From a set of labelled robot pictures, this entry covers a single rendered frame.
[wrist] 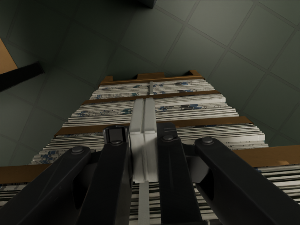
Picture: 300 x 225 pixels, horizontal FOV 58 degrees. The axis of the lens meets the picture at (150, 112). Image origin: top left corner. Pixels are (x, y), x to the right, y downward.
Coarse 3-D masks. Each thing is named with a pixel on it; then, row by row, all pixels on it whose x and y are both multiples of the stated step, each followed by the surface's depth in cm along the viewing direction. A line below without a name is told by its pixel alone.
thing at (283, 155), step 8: (240, 152) 31; (248, 152) 31; (256, 152) 31; (264, 152) 31; (272, 152) 30; (280, 152) 30; (288, 152) 30; (296, 152) 30; (248, 160) 29; (256, 160) 29; (264, 160) 29; (272, 160) 29; (280, 160) 29; (288, 160) 28; (296, 160) 28
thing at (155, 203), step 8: (136, 184) 27; (152, 184) 26; (136, 192) 25; (152, 192) 25; (136, 200) 24; (152, 200) 24; (136, 208) 23; (152, 208) 23; (136, 216) 22; (152, 216) 22; (160, 216) 22; (136, 224) 22; (152, 224) 22; (160, 224) 22
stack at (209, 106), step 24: (192, 72) 107; (96, 96) 81; (120, 96) 79; (192, 96) 71; (216, 96) 69; (72, 120) 60; (96, 120) 59; (120, 120) 58; (168, 120) 56; (48, 144) 48; (72, 144) 47; (96, 144) 46; (192, 144) 44; (240, 144) 44; (264, 144) 43
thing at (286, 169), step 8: (256, 168) 28; (264, 168) 28; (272, 168) 28; (280, 168) 28; (288, 168) 28; (296, 168) 28; (272, 176) 26; (280, 176) 26; (288, 176) 25; (296, 176) 25; (280, 184) 24; (288, 184) 24; (296, 184) 24; (288, 192) 24; (296, 192) 23; (200, 200) 23; (296, 200) 22; (200, 208) 22; (208, 208) 22; (208, 216) 21; (216, 216) 21; (208, 224) 21; (216, 224) 21
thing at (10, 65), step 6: (0, 42) 109; (0, 48) 110; (0, 54) 111; (6, 54) 111; (0, 60) 111; (6, 60) 111; (12, 60) 111; (0, 66) 112; (6, 66) 112; (12, 66) 112; (0, 72) 113
